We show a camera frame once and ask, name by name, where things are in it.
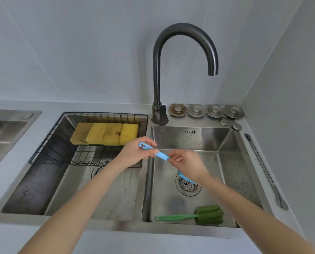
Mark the steel drain strainer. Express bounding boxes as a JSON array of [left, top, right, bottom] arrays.
[[91, 161, 113, 177], [175, 173, 202, 196]]

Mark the dark grey gooseneck faucet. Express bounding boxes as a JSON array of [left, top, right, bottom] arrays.
[[151, 22, 219, 127]]

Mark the stained yellow sponge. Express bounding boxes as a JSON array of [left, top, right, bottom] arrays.
[[102, 123, 124, 146]]

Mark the stainless steel single sink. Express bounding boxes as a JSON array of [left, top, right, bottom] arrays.
[[0, 109, 42, 176]]

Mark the green sponge brush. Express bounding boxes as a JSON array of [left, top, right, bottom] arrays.
[[154, 204, 224, 226]]

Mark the black wire dish rack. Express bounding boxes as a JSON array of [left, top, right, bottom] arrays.
[[28, 112, 149, 169]]

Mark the person's right hand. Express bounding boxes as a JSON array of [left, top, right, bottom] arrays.
[[167, 149, 211, 183]]

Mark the stainless steel double sink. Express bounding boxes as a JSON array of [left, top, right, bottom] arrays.
[[0, 104, 276, 235]]

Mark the blue sponge brush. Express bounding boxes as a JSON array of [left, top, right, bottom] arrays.
[[138, 141, 198, 184]]

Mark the yellow sponge green backing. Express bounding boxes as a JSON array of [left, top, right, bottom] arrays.
[[118, 123, 140, 146], [85, 122, 108, 145], [69, 122, 94, 145]]

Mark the person's right forearm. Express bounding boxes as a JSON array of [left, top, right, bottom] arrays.
[[195, 173, 315, 254]]

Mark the person's left forearm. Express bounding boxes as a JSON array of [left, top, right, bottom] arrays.
[[19, 161, 126, 254]]

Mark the steel round drain cover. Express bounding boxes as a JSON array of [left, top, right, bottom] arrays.
[[205, 104, 226, 118], [224, 105, 245, 119], [187, 104, 207, 117]]

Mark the rusty round drain cover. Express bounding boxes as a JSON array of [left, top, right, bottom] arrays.
[[168, 103, 188, 117]]

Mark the person's left hand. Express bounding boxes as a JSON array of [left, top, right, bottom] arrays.
[[114, 136, 161, 173]]

